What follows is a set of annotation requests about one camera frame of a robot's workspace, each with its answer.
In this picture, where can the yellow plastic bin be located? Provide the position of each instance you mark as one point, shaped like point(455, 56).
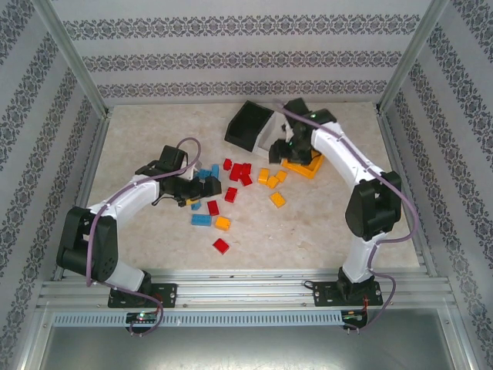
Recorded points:
point(304, 171)

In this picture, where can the white plastic bin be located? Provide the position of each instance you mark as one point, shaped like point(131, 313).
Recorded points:
point(269, 133)

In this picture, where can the black plastic bin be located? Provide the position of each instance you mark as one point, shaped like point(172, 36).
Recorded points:
point(248, 123)

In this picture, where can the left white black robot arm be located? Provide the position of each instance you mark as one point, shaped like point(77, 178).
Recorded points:
point(127, 196)

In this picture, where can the small red lego brick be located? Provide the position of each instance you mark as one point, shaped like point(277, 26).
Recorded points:
point(227, 164)

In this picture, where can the aluminium side rail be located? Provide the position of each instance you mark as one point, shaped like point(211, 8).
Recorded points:
point(93, 146)
point(426, 254)

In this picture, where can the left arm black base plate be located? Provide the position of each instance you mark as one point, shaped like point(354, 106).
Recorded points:
point(165, 294)

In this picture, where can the aluminium mounting rail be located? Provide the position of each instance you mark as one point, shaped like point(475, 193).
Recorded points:
point(246, 287)

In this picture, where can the aluminium frame post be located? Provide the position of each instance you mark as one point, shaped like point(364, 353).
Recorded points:
point(76, 61)
point(413, 61)

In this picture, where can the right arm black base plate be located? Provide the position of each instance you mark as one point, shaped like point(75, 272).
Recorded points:
point(323, 294)

